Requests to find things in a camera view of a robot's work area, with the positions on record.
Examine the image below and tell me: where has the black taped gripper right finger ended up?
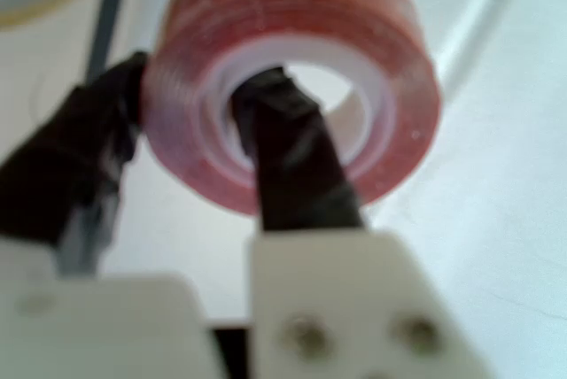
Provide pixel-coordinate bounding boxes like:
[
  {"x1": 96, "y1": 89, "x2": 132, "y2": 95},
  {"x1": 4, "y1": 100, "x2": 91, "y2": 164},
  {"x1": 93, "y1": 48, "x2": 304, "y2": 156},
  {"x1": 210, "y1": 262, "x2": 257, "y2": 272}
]
[{"x1": 229, "y1": 66, "x2": 493, "y2": 379}]

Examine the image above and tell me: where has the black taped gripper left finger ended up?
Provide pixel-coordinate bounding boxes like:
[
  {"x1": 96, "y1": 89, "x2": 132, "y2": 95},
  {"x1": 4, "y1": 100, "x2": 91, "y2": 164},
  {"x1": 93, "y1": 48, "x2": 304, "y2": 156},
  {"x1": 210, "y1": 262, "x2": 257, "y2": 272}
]
[{"x1": 0, "y1": 50, "x2": 151, "y2": 275}]

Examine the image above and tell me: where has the red tape roll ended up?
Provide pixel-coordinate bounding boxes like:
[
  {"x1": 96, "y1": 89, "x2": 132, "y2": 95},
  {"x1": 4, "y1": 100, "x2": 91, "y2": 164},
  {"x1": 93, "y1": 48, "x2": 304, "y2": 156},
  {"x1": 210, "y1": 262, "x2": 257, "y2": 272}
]
[{"x1": 141, "y1": 0, "x2": 444, "y2": 217}]

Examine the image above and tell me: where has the black tape strip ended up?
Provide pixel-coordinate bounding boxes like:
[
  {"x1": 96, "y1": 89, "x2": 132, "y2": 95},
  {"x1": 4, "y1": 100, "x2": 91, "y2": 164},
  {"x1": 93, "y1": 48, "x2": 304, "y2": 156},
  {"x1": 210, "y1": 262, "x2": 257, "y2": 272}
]
[{"x1": 85, "y1": 0, "x2": 133, "y2": 86}]

